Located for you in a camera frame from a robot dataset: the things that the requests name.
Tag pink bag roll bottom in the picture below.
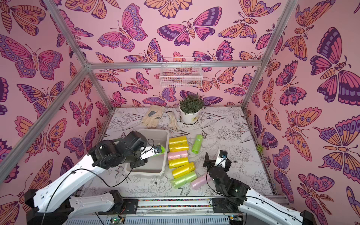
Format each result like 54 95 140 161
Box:
191 174 212 190

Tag pink bag roll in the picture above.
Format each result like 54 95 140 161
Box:
167 151 188 160
191 174 212 190

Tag green bag roll bottom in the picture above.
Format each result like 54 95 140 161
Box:
170 171 197 188

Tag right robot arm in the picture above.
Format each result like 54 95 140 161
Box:
203 150 317 225

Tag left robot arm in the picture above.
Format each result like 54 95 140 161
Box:
25 131 149 225

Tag white plastic storage box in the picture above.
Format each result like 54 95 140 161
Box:
131 129 170 177

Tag pink bag roll middle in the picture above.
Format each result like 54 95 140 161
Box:
167 151 188 160

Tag yellow bag roll lower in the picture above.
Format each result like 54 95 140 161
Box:
172 162 196 179

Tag yellow bag roll small middle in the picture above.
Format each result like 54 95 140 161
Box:
168 157 189 169

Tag yellow bag roll top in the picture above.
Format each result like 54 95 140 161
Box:
169 136 188 145

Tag right beige work glove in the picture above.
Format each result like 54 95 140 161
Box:
167 111 180 131

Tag beige work glove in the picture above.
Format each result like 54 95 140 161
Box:
167 111 180 131
142 105 165 128

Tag left beige work glove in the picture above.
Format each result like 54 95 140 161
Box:
142 105 165 128

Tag potted green plant white pot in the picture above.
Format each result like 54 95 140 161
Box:
179 94 204 125

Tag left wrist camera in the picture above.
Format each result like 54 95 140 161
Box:
140 146 156 160

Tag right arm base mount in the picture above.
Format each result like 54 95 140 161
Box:
209 197 244 213

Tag white slotted cable duct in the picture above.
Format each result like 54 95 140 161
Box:
65 215 230 225

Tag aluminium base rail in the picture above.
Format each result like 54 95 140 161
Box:
64 196 290 217

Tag aluminium frame bars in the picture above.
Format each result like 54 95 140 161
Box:
1 1 298 181

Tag white wire basket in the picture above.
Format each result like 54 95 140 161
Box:
158 56 203 88

